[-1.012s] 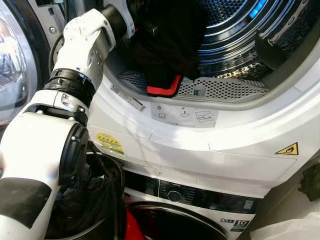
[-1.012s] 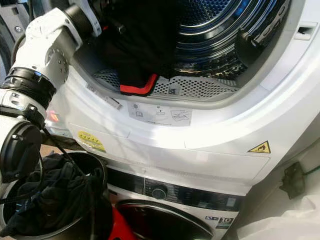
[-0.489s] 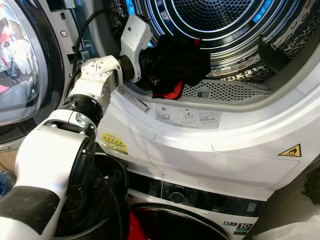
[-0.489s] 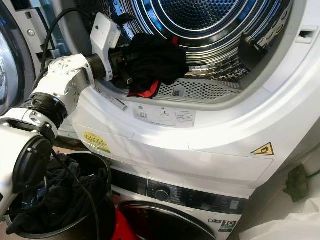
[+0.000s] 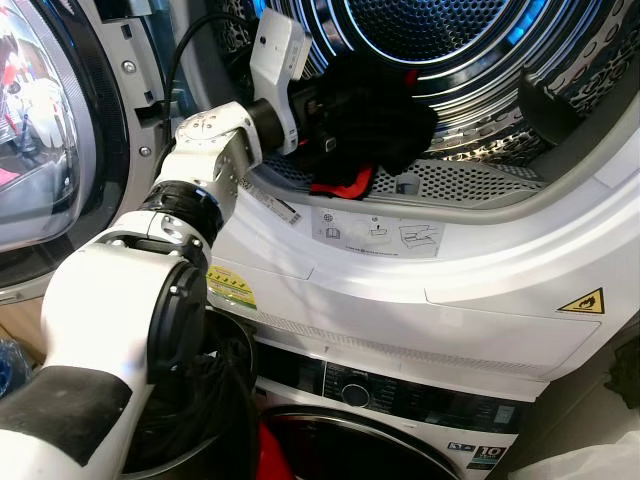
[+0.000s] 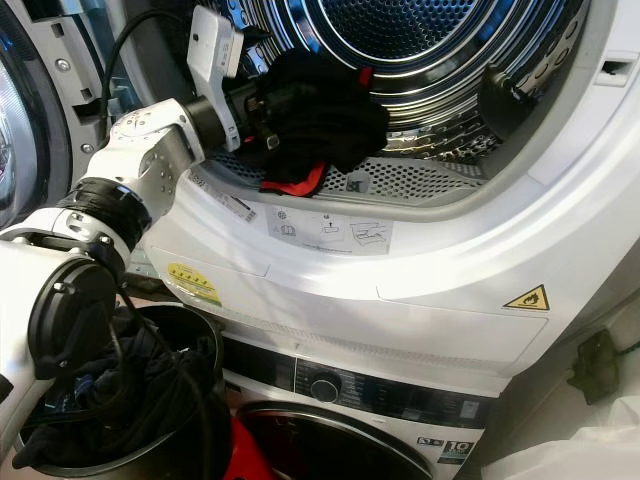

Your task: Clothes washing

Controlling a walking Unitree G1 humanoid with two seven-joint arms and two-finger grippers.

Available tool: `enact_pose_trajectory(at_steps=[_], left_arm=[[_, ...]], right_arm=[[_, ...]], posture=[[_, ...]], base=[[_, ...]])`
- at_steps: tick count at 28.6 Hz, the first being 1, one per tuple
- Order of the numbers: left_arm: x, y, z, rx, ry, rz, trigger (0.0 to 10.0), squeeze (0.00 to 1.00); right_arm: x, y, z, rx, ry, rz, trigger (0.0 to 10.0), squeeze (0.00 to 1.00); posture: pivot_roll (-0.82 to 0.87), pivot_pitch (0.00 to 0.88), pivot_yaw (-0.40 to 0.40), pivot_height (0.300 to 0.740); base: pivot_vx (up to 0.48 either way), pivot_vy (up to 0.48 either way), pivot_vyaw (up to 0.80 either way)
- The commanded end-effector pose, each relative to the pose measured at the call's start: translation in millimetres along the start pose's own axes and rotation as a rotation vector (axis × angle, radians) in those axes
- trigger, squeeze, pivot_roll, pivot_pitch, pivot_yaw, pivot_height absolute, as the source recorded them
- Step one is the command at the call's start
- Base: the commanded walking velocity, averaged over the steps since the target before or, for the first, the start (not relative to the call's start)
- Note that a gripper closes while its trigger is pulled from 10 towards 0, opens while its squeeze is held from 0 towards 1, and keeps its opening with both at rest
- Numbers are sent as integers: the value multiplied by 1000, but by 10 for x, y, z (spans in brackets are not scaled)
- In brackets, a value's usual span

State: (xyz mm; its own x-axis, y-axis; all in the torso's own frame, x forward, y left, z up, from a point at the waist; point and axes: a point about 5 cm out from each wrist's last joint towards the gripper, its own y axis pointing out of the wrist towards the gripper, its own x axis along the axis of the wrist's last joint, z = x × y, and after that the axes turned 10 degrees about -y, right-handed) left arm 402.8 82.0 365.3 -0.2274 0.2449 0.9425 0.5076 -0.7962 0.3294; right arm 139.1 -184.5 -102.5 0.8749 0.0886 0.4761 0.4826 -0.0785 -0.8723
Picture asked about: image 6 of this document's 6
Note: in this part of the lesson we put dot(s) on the black garment with red trim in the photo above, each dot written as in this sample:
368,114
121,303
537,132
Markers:
330,115

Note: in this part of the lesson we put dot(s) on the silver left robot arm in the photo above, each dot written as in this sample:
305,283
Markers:
150,150

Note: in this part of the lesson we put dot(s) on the white washing machine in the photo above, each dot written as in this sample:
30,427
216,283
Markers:
380,395

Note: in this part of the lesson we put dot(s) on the white barcode sticker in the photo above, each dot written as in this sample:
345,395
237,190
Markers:
233,201

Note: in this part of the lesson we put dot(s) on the white pictogram instruction label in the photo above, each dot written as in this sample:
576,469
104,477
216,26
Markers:
330,229

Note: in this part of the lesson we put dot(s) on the grey perforated lint filter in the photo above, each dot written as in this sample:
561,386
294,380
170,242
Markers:
410,178

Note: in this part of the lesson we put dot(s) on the yellow and green sticker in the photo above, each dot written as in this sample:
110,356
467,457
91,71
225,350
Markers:
194,284

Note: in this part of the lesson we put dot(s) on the steel dryer drum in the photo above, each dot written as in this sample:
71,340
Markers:
430,55

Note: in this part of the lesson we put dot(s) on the round glass dryer door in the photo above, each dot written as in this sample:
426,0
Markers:
20,130

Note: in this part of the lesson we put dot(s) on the black laundry basket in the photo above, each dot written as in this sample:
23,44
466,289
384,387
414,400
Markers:
205,340

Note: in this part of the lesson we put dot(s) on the white tumble dryer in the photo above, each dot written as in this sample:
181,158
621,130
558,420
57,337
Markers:
410,290

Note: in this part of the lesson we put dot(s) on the black drum paddle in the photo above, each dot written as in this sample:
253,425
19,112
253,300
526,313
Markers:
508,103

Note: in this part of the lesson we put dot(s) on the round washer program knob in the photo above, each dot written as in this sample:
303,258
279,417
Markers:
325,388

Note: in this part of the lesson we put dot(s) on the yellow triangle warning sticker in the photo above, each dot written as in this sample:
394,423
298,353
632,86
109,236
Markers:
528,299

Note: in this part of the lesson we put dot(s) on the red plastic container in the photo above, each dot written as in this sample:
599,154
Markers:
245,450

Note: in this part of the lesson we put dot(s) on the dark round washer door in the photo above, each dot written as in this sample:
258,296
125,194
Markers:
325,445

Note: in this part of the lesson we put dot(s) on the black plastic fitting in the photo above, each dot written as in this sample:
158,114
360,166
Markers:
593,368

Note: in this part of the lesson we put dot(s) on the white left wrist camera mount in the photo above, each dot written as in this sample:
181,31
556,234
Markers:
212,50

